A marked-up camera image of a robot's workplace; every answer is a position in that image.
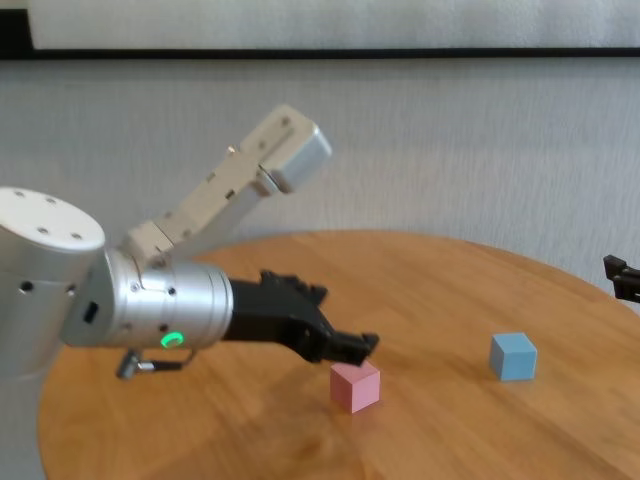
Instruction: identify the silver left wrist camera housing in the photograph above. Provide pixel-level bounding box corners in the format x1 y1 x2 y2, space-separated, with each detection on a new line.
119 103 334 269

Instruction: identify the pink building block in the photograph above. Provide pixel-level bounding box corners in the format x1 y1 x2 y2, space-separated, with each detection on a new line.
329 360 382 415

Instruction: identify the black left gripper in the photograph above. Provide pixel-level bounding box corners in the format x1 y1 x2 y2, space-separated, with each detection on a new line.
227 269 381 369

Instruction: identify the left arm cable with connector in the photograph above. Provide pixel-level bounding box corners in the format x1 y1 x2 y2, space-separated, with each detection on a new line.
115 347 196 380

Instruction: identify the blue building block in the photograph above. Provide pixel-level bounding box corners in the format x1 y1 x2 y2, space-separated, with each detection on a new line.
489 332 539 383

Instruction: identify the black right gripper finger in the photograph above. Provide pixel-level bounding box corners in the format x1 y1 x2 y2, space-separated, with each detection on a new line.
602 253 640 302

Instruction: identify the black wall trim strip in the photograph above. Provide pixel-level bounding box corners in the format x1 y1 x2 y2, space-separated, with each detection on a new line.
0 8 640 62

